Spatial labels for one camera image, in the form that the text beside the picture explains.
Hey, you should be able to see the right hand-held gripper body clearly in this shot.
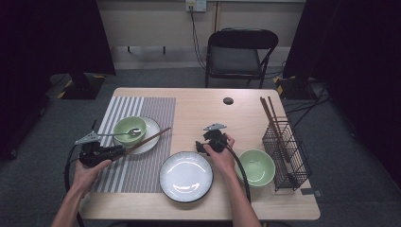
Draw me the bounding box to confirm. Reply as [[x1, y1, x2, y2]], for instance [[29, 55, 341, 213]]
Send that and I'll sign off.
[[202, 122, 229, 154]]

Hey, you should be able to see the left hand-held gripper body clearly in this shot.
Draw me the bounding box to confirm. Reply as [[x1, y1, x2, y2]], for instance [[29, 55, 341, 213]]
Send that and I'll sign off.
[[74, 131, 110, 168]]

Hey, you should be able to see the green ceramic bowl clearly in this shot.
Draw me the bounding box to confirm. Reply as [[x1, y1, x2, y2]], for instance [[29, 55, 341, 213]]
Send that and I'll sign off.
[[113, 115, 148, 148], [235, 148, 276, 187]]

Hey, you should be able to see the metal spoon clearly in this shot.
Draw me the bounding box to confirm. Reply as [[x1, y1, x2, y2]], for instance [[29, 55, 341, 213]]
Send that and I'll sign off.
[[96, 127, 142, 138]]

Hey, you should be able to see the white plate black rim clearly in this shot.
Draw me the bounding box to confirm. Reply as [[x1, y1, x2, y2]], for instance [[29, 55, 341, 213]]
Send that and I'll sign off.
[[113, 115, 162, 156], [158, 150, 215, 203]]

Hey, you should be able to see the black wire rack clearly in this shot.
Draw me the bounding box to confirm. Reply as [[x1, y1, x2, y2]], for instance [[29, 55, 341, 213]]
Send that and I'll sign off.
[[262, 116, 313, 193]]

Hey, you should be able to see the person's right hand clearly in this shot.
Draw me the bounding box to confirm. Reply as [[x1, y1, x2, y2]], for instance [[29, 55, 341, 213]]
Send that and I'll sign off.
[[203, 134, 235, 178]]

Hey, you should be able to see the person's left hand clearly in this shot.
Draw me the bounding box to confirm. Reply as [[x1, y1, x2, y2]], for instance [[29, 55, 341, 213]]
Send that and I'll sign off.
[[73, 159, 112, 197]]

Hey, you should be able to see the grey striped placemat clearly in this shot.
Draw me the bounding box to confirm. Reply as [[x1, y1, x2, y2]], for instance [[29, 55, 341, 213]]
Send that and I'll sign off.
[[89, 96, 177, 194]]

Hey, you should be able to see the black stand base striped tape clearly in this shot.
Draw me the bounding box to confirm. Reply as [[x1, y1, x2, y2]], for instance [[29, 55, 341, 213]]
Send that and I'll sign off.
[[56, 73, 107, 101], [273, 75, 320, 101]]

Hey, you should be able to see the black folding chair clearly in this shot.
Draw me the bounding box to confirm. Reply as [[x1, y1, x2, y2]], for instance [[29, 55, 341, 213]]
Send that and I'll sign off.
[[204, 27, 280, 90]]

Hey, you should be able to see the dark curtain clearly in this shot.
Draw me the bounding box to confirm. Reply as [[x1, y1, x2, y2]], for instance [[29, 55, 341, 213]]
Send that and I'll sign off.
[[0, 0, 116, 162], [282, 0, 401, 187]]

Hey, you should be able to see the grey tape piece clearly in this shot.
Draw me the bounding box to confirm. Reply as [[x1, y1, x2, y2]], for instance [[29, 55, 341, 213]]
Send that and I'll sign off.
[[300, 188, 323, 198]]

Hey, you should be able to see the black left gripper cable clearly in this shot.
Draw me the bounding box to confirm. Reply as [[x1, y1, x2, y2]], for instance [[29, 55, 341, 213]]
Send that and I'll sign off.
[[63, 145, 86, 227]]

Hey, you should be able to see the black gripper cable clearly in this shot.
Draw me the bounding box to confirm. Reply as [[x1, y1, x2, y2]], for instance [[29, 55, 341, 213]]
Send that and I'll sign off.
[[217, 143, 253, 202], [63, 145, 86, 227]]

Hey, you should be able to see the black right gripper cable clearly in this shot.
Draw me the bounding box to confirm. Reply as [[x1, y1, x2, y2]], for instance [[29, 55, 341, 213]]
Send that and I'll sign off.
[[217, 143, 253, 202]]

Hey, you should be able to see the black floor cable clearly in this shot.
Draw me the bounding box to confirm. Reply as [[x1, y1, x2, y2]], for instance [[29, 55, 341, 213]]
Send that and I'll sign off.
[[285, 91, 330, 131]]

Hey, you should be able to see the black wall socket cable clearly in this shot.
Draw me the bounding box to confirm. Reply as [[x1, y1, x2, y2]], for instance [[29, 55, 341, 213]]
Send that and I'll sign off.
[[188, 6, 207, 70]]

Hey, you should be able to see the white wall socket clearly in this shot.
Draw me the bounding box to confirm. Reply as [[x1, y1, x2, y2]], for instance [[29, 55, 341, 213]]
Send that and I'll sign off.
[[184, 0, 208, 13]]

